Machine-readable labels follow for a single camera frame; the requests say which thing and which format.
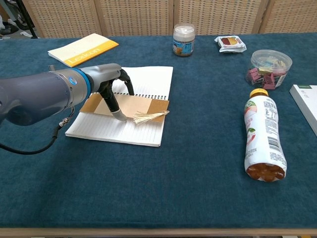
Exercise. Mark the woven wooden folding screen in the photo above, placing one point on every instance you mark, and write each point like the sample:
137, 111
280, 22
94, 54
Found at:
138, 17

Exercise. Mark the small white-lidded glass jar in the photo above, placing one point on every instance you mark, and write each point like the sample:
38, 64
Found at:
183, 41

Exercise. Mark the brown card with tassel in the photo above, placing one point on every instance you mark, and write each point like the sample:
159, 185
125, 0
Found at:
141, 106

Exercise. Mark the white open spiral notebook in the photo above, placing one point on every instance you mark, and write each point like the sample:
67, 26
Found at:
146, 79

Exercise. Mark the clear tub of binder clips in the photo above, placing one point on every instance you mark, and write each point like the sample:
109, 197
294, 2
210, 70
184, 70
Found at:
268, 69

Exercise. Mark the white yellow-capped drink bottle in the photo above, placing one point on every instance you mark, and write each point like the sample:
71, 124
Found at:
263, 134

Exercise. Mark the white wrapped snack packet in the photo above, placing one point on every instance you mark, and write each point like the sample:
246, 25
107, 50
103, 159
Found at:
230, 44

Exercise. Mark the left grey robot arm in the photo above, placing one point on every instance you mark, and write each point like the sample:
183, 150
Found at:
37, 96

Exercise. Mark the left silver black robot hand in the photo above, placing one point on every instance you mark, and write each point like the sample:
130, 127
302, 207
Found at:
104, 74

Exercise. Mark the white yellow Lexicon book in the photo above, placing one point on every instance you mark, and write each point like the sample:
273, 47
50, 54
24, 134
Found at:
81, 48

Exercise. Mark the black tripod stand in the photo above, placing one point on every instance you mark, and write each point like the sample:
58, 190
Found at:
26, 17

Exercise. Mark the blue felt table mat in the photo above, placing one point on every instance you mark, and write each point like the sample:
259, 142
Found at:
148, 186

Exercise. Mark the white USB hub box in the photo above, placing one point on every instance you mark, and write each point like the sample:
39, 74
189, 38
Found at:
307, 104

